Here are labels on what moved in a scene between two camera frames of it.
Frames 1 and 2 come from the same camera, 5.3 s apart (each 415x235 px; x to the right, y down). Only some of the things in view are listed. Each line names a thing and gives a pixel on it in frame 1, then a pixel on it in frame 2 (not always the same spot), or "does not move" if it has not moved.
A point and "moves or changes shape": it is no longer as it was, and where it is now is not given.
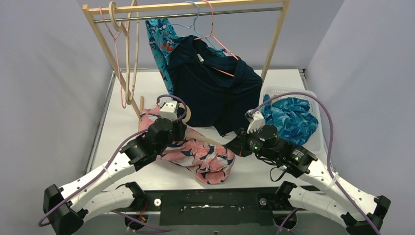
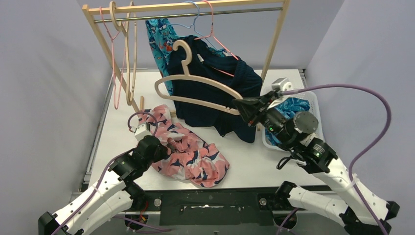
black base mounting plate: x=216 y=208 does not move
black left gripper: x=180 y=130 -> x=161 y=152
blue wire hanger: x=193 y=25 does not move
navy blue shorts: x=218 y=90 does not move
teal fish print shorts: x=164 y=38 does not move
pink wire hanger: x=212 y=35 does not move
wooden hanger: x=192 y=132 -> x=187 y=77
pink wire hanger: x=122 y=92 moves or changes shape
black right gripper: x=239 y=145 -> x=250 y=107
